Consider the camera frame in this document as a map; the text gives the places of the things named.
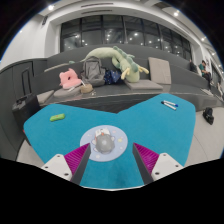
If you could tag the white marker blue cap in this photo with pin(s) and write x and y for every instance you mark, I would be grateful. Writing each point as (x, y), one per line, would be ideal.
(170, 103)

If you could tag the black bag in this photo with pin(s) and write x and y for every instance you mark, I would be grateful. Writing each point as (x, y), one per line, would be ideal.
(208, 116)

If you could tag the round light blue mouse pad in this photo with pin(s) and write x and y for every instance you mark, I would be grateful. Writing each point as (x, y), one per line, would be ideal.
(120, 140)

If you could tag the grey computer mouse orange accent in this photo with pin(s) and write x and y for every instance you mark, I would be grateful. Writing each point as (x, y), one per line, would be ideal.
(105, 143)

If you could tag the large green dragon plush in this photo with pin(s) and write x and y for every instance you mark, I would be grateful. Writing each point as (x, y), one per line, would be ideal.
(128, 68)

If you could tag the large dark window wall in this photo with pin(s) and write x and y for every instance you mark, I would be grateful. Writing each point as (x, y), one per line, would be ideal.
(133, 33)

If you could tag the grey backpack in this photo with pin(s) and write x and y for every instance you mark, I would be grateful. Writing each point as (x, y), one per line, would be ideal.
(92, 71)

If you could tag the small tan hat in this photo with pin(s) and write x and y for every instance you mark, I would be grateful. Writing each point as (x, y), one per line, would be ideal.
(86, 88)

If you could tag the small green eraser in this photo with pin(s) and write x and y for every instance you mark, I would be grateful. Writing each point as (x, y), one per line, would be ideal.
(57, 117)

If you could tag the person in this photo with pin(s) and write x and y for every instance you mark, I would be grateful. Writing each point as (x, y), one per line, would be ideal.
(204, 70)

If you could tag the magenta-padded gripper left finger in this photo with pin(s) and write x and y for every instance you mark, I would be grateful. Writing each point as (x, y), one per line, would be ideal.
(77, 159)

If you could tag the upright grey seat cushion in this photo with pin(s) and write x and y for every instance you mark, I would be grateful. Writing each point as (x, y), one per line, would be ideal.
(160, 70)

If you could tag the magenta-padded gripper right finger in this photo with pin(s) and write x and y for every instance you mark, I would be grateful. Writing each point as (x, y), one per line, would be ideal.
(146, 159)

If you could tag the flat grey square cushion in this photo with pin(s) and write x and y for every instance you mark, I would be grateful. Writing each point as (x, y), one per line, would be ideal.
(45, 96)
(143, 85)

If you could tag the pink plush cushion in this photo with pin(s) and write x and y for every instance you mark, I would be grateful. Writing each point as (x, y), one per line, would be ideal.
(70, 80)

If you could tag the dark blue patterned bag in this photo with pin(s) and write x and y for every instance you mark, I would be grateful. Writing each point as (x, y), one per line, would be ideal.
(111, 76)

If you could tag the round ceiling lights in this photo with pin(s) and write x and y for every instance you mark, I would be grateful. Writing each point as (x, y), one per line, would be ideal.
(50, 7)

